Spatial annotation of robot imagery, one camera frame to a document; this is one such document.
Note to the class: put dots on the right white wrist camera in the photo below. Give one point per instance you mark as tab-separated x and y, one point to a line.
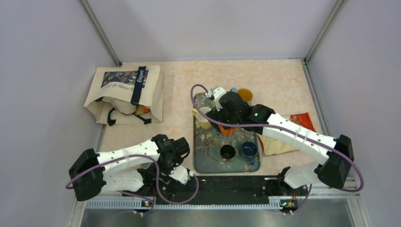
216	93

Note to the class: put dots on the beige canvas tote bag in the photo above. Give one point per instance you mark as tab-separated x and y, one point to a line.
126	96

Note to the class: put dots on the dark blue mug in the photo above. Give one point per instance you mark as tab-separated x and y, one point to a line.
248	152

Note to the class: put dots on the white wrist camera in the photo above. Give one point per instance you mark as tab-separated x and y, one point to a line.
216	93
181	174

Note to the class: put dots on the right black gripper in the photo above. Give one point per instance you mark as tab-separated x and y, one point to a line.
215	114

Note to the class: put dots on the orange mug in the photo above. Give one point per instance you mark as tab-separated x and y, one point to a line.
226	131

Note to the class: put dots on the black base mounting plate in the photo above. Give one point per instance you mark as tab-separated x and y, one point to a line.
224	190

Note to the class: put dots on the light blue mug yellow inside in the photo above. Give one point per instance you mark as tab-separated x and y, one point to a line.
245	94

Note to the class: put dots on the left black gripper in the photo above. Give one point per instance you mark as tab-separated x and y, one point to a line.
176	161

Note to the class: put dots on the aluminium frame rail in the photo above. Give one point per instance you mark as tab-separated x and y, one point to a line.
321	207

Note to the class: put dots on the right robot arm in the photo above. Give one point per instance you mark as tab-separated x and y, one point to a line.
332	156

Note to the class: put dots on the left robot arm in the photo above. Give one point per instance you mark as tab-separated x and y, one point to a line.
138	168

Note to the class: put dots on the brown striped mug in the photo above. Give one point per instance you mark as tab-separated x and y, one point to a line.
227	152

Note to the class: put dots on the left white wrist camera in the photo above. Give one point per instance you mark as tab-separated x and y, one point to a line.
181	174

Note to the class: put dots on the orange cream snack bag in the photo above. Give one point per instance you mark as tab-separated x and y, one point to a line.
272	146

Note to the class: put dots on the small grey cup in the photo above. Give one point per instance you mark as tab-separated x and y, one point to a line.
145	165

